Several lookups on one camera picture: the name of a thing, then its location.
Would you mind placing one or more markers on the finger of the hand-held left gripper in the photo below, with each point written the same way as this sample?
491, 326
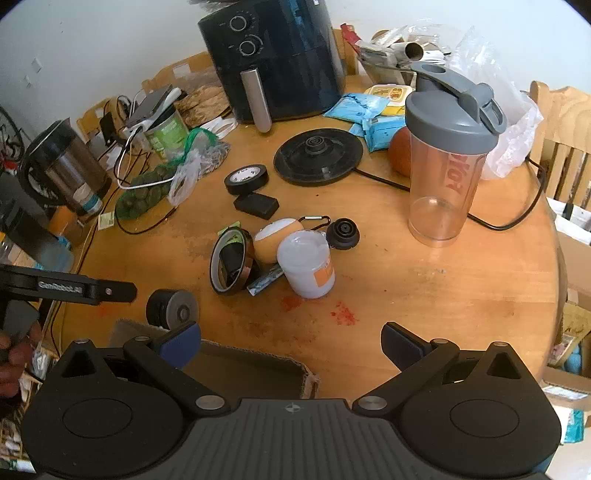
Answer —
117, 291

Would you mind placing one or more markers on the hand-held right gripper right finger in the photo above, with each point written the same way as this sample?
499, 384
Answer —
399, 344

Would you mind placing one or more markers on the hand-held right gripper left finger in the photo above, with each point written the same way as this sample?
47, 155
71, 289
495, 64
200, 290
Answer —
184, 344

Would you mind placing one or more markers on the black cylinder grey face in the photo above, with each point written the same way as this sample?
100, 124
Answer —
173, 310

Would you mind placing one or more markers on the cardboard box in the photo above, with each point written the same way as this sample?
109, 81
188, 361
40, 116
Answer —
258, 369

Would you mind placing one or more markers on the amber tape roll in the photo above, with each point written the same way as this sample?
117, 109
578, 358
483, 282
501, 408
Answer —
247, 272

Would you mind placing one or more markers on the white jar orange label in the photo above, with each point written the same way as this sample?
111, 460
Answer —
307, 267

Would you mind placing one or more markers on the black round cap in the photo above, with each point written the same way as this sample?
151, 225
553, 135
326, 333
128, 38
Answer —
342, 233

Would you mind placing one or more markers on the orange and white ball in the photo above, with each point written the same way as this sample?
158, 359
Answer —
277, 242

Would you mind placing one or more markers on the black carabiner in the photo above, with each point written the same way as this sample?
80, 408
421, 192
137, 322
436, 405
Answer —
316, 219

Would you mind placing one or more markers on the small black box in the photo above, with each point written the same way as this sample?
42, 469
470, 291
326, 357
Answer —
256, 205

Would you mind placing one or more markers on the black tape roll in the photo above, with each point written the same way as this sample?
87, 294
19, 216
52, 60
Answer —
246, 179

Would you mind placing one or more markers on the person's left hand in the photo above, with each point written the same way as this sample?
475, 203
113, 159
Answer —
18, 364

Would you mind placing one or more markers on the dark capped plastic bottle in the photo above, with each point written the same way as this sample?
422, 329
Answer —
37, 235

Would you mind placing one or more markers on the orange brown cup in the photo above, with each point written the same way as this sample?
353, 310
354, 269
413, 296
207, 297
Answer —
64, 226

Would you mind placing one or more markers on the small paper tag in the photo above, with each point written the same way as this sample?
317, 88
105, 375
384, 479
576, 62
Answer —
106, 220

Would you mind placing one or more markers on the net bag of green fruits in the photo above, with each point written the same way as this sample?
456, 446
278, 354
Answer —
143, 194

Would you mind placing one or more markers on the electric kettle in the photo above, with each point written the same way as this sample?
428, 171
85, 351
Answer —
64, 161

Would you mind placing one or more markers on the crumpled clear plastic bag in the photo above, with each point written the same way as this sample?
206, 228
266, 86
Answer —
203, 152

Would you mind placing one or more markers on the green can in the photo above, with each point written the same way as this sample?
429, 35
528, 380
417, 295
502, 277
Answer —
168, 134

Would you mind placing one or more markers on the black charger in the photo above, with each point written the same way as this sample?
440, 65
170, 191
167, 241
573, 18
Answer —
107, 125

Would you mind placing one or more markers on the grey power bank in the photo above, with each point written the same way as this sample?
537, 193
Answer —
150, 108

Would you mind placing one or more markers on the orange fruit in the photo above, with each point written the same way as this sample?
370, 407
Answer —
400, 152

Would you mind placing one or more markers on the clear shaker bottle grey lid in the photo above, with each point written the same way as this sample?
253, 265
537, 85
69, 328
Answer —
445, 152

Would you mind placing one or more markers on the black round kettle base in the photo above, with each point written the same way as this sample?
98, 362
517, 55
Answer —
318, 157

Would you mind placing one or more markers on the flatbread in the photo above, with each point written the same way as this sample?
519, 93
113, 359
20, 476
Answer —
203, 104

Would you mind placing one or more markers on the blue snack packet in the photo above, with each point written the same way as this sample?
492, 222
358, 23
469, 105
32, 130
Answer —
378, 134
358, 106

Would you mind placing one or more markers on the large clear plastic bag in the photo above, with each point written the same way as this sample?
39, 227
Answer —
512, 129

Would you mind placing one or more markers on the yellow packet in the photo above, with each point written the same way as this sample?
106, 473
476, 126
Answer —
392, 94

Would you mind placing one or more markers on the black air fryer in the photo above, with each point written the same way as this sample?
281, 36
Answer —
281, 60

